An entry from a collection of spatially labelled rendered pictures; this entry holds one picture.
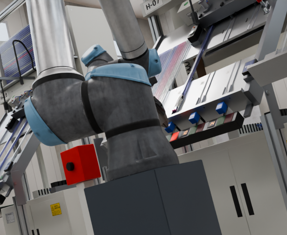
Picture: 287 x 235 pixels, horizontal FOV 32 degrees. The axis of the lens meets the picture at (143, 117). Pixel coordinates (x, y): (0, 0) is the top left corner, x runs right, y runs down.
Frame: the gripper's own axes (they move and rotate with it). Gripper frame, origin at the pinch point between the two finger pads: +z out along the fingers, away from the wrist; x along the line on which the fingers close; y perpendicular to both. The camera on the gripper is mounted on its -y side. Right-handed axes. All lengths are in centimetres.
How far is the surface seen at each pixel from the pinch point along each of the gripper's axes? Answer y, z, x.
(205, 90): -13.0, 2.3, 11.0
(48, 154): -256, 151, -489
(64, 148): -272, 160, -473
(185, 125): -2.3, 5.2, 3.5
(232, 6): -56, -2, 13
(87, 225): 7, 33, -76
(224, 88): -8.6, 1.6, 20.9
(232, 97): -2.3, 1.4, 25.9
